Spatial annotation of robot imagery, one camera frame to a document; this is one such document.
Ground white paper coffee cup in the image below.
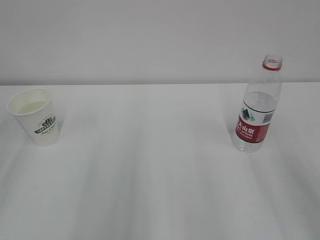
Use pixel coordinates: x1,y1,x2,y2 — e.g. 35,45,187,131
7,88,59,147

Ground clear plastic water bottle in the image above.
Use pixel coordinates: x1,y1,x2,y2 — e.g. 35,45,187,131
232,54,283,153

